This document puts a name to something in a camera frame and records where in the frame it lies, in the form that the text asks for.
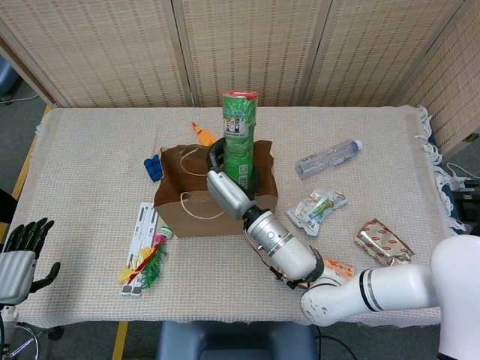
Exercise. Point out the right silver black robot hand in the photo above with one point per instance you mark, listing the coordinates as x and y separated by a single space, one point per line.
230 195

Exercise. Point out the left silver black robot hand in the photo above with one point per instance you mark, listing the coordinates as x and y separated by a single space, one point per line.
15 270

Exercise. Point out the green chip can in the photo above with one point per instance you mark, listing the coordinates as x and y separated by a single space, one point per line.
238 150

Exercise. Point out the silver green snack pouch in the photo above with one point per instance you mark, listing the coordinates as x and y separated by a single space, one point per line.
311 213

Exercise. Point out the clear plastic water bottle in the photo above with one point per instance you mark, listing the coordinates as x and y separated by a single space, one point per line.
322 159

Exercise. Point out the orange blue cookie box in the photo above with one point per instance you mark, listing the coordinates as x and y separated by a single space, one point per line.
343 270

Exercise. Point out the gold red-label snack pack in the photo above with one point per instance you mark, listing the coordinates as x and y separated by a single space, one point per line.
382 242

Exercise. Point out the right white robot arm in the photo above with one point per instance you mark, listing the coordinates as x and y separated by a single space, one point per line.
285 247

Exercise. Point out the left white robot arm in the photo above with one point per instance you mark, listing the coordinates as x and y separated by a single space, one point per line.
7 313

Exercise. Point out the brown paper bag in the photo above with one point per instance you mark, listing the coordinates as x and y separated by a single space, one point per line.
195 225

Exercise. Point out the yellow rubber chicken toy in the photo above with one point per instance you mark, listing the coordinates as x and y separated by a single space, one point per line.
202 135

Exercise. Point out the black chair back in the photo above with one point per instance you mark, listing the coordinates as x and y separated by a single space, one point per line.
9 202

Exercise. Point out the chrome stool base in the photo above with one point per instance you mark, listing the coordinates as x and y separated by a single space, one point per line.
56 332

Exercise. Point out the blue toy block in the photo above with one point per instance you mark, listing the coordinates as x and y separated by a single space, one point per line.
152 167

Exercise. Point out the white folding laptop stand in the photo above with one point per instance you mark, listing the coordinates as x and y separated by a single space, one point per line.
140 225

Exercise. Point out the colourful feather shuttlecock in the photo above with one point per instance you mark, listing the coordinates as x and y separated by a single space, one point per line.
152 262

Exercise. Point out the beige woven tablecloth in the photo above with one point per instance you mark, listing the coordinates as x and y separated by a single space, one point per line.
93 150

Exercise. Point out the blue padded seat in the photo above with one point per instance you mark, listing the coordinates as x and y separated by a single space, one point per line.
225 341

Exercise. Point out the woven folding screen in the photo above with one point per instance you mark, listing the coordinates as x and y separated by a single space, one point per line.
112 48

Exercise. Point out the blue office chair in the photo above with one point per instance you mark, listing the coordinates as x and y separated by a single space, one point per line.
6 78

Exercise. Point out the dark blue under cloth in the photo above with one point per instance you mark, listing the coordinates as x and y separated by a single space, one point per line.
448 198

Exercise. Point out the white power strip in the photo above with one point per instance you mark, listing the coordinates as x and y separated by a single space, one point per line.
458 182

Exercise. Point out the black equipment box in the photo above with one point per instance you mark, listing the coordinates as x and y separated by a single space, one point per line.
468 202

